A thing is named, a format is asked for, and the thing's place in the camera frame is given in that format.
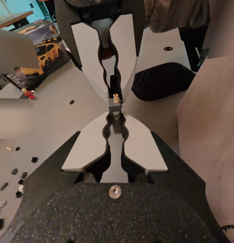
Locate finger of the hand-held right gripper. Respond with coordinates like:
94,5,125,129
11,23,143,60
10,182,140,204
109,13,138,96
71,21,110,104

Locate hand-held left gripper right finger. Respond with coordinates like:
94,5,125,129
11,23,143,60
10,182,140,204
121,112,169,182

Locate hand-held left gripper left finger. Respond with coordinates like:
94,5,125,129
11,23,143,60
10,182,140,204
61,112,111,182

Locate grey axle brick assembly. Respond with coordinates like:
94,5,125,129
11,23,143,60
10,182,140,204
109,94,123,135

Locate person's right forearm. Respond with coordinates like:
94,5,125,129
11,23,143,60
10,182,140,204
144,0,210,33

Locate wood-edged office desk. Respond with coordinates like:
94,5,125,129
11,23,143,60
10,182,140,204
0,10,34,32

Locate black toy car box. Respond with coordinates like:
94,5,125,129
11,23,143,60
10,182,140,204
0,20,71,91

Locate scattered small brick pieces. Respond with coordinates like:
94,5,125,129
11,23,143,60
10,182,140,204
0,157,39,231

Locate red toy minifigure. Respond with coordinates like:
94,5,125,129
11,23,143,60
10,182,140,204
22,88,36,100

